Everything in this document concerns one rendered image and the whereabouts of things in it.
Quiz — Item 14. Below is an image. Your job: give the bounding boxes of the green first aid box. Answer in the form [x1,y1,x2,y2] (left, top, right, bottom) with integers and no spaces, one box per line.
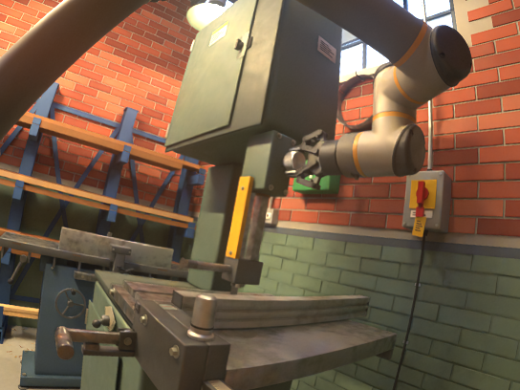
[292,172,342,195]

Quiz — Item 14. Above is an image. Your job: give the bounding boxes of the grey conduit pipe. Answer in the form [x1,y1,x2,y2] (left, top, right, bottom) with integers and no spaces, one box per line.
[421,0,435,171]

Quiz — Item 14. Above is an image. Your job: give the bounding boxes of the silver guide post knob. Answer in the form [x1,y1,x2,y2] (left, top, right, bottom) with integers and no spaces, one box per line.
[282,147,310,176]

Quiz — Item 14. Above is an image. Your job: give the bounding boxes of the blue jointer machine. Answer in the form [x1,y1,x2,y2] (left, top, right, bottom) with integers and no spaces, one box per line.
[0,226,232,388]

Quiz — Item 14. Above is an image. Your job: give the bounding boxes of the brown cam lever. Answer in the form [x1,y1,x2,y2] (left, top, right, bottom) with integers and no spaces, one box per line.
[54,324,138,361]

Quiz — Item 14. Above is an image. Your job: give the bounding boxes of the blue lumber rack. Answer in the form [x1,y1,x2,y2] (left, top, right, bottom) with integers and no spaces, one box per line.
[0,80,206,346]

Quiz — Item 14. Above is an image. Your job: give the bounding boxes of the yellow blade guard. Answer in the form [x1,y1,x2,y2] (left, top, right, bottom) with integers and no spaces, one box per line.
[225,175,255,260]

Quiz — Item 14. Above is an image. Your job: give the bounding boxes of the light wooden plank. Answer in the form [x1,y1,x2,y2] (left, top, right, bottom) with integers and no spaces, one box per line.
[0,302,40,320]

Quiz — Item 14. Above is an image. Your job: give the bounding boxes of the red switch handle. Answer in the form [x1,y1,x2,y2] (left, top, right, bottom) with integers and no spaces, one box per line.
[414,180,431,219]

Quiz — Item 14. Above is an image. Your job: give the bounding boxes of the black knob lever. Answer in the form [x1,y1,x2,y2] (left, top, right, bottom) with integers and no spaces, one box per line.
[92,306,118,330]

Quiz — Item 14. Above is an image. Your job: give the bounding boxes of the grey cylindrical fence handle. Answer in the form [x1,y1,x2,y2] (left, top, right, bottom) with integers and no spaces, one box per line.
[186,293,219,340]

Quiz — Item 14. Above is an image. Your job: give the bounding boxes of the green bandsaw body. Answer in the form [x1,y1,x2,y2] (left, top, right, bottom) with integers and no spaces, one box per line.
[80,0,398,390]

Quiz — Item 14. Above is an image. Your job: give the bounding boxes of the black cable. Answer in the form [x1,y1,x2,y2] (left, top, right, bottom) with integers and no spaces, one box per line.
[391,233,427,390]

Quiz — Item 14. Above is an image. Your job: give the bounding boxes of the white lamp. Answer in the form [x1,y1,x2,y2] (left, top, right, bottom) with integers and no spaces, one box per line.
[185,0,228,31]

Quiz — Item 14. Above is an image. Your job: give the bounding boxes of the grey guide post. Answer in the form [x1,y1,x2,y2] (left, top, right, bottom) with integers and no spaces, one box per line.
[231,192,268,295]

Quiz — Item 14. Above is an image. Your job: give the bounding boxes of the grey handwheel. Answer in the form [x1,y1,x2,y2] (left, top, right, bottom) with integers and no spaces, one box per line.
[54,287,88,319]

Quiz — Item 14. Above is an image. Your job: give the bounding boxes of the grey rip fence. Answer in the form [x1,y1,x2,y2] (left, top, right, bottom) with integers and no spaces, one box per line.
[136,290,371,390]

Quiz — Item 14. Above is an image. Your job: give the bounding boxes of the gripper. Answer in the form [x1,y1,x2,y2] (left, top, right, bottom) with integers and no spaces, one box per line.
[285,128,357,190]

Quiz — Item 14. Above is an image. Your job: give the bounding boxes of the grey switch box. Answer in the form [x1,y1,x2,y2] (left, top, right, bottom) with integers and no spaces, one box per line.
[401,169,453,235]

